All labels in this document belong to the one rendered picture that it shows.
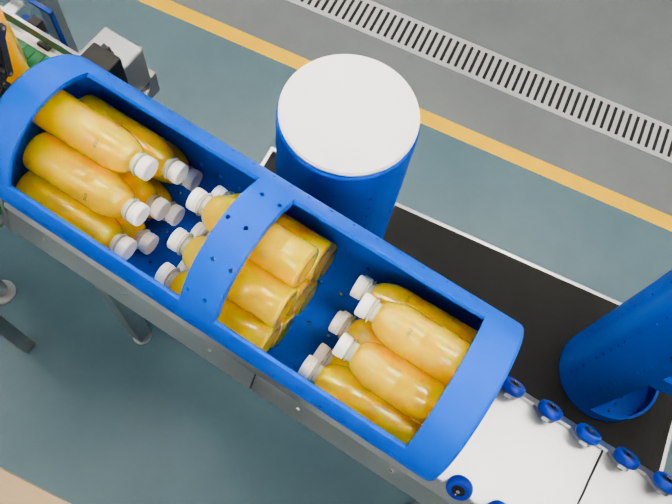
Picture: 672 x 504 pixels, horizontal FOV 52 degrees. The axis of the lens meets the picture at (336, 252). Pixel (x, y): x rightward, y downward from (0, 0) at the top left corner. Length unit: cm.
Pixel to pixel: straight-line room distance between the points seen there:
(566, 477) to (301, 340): 52
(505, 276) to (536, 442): 102
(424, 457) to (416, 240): 129
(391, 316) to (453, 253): 124
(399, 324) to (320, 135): 46
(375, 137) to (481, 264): 100
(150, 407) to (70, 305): 43
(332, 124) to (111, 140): 43
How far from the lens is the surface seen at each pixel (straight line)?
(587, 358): 204
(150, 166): 115
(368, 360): 105
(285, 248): 105
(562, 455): 135
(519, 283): 228
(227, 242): 103
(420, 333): 103
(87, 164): 120
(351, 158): 132
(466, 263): 225
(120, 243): 120
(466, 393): 99
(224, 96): 265
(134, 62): 170
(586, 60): 302
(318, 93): 139
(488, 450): 131
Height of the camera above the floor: 217
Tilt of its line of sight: 67 degrees down
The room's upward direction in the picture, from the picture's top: 12 degrees clockwise
